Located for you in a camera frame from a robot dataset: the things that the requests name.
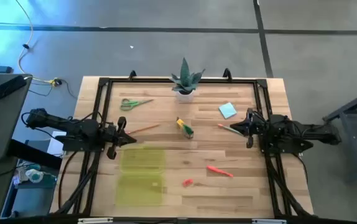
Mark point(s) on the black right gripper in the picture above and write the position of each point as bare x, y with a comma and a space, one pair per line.
261, 129

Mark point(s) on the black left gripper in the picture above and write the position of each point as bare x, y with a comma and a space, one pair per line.
111, 135

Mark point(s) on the teal pencil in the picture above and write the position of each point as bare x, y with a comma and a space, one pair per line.
228, 128

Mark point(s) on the orange pencil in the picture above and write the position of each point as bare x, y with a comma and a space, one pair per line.
144, 128

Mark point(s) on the orange highlighter pen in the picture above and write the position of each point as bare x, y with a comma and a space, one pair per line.
219, 171

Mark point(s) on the yellow-green translucent pencil case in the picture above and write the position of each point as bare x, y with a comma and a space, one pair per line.
141, 186

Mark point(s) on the yellow green crayon box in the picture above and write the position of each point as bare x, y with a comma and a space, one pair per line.
185, 128

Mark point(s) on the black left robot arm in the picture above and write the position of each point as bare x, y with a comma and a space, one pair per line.
72, 127

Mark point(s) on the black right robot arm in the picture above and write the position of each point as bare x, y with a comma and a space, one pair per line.
290, 130

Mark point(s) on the blue sticky note pad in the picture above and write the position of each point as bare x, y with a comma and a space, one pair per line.
227, 110

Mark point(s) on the black table clamp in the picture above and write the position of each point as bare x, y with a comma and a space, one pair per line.
132, 74
227, 73

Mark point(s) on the white paper sheet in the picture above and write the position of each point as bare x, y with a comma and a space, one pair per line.
55, 143

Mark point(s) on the white plant pot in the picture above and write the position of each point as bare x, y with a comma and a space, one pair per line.
184, 96

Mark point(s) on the dark tray with clutter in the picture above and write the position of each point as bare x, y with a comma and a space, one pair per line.
49, 180

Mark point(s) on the green succulent plant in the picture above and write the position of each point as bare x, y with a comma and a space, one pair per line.
185, 79

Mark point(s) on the small red sharpener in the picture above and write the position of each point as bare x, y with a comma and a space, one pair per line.
188, 182

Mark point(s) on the black flat panel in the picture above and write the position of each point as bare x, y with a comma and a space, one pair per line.
35, 155

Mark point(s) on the teal tape roll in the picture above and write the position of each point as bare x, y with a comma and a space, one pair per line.
35, 176

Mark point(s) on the blue metal cart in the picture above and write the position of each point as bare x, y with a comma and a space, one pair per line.
355, 133

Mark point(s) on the dark grey side table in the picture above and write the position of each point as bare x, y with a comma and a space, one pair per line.
1, 130

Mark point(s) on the black remote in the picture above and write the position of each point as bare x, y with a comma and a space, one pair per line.
9, 87

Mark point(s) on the black aluminium table frame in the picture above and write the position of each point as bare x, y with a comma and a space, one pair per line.
181, 80

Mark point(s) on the silver bracket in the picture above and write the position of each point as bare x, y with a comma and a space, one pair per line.
95, 220
268, 221

